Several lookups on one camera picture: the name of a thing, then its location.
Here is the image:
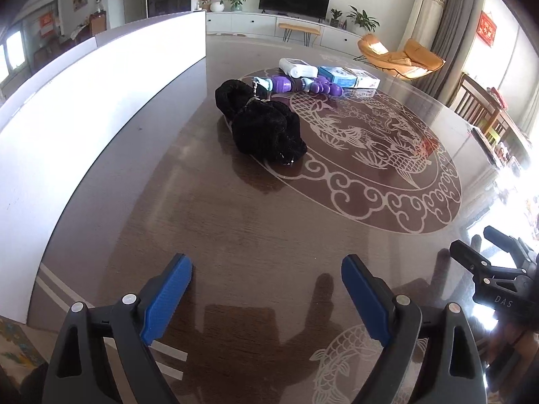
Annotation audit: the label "wooden bench hairpin legs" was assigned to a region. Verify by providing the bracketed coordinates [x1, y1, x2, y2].
[278, 23, 321, 46]

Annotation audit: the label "wooden dining chair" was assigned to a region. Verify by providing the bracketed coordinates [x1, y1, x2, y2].
[449, 73, 529, 148]

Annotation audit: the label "orange lounge chair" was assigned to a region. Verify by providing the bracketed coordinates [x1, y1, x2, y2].
[357, 34, 445, 80]

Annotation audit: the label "small potted plant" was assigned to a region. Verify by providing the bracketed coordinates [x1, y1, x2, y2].
[330, 8, 343, 28]

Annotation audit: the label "white partition board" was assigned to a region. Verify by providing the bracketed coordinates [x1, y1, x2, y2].
[1, 11, 207, 323]

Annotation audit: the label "white wet wipes pack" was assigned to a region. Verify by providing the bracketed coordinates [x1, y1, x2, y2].
[279, 58, 318, 78]

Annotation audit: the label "grey curtain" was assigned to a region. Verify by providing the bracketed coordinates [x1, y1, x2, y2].
[416, 0, 484, 104]

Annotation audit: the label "white floor air conditioner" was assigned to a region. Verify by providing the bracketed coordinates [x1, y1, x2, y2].
[398, 0, 447, 49]

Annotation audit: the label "red window decoration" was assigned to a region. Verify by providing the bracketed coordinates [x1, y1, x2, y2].
[476, 11, 497, 47]

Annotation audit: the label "white blue small box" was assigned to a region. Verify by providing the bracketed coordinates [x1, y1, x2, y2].
[344, 67, 380, 90]

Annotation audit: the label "blue white medicine box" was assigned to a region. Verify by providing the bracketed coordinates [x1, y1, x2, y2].
[318, 66, 357, 89]

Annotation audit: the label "purple toy figure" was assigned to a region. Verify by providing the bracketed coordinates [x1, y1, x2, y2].
[252, 76, 344, 97]

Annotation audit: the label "green potted plant right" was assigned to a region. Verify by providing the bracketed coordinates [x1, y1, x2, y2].
[347, 5, 380, 36]

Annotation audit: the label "white tv cabinet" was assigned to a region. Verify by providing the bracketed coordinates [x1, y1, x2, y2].
[205, 11, 361, 55]

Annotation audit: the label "black plush scarf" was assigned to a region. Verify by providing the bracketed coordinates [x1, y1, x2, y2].
[215, 79, 307, 166]

